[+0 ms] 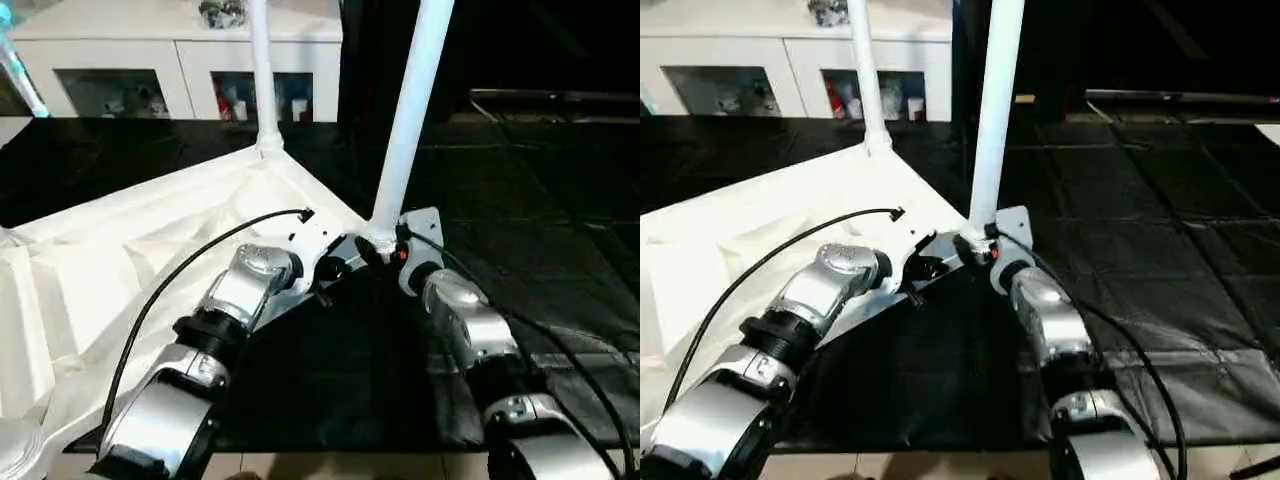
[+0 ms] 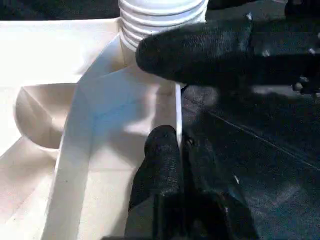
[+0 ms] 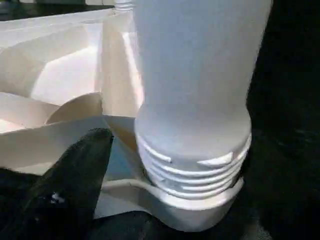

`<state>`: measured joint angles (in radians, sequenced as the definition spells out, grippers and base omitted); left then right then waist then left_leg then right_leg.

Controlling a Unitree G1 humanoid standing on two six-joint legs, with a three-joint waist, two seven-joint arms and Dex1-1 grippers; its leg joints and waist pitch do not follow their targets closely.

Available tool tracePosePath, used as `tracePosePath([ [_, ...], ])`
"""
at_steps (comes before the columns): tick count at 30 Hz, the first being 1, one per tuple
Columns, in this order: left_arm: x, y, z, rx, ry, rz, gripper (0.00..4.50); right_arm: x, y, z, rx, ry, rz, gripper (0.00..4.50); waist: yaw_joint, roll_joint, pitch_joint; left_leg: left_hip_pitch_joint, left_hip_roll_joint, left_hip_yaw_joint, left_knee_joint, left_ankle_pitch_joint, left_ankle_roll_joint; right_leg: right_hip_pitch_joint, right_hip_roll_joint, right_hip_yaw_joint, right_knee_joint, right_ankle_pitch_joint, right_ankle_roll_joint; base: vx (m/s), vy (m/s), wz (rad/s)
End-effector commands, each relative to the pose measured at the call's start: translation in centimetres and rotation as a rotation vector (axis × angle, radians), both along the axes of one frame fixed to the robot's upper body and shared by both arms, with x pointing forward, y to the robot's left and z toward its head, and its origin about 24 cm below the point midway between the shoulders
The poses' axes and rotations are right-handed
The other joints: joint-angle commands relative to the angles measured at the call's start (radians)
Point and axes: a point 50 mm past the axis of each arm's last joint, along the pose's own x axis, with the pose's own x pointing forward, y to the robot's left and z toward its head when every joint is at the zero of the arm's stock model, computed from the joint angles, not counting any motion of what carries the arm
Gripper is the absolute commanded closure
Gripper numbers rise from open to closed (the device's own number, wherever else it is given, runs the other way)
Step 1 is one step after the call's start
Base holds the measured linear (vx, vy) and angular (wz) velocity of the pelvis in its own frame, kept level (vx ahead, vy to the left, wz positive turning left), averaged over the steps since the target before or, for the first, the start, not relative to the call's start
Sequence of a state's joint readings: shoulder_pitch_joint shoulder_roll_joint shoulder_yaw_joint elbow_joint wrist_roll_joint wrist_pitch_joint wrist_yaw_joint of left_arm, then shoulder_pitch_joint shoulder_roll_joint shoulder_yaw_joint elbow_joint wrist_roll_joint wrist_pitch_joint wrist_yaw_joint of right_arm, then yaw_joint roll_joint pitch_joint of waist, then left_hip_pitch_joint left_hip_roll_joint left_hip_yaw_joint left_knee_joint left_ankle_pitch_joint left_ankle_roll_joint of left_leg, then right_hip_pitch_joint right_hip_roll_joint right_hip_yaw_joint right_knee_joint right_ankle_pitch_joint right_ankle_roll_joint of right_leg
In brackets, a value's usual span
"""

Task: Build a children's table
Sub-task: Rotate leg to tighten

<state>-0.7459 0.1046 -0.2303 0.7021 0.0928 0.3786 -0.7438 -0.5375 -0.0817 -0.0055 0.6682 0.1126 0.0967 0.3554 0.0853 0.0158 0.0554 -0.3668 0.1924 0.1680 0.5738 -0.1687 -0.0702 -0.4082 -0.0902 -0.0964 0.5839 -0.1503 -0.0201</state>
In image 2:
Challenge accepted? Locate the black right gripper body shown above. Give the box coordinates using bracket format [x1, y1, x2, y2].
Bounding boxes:
[250, 0, 320, 97]

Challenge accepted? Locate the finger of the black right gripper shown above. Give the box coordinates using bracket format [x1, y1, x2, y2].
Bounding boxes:
[135, 17, 256, 88]

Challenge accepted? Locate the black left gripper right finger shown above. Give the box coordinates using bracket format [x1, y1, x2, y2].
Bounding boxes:
[181, 131, 261, 240]

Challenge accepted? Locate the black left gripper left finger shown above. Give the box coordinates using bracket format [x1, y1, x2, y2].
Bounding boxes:
[124, 125, 186, 240]

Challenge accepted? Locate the white plastic table leg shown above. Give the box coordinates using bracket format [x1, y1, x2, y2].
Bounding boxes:
[117, 0, 210, 53]

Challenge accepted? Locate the white plastic table top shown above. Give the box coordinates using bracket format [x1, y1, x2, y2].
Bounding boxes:
[0, 17, 183, 240]

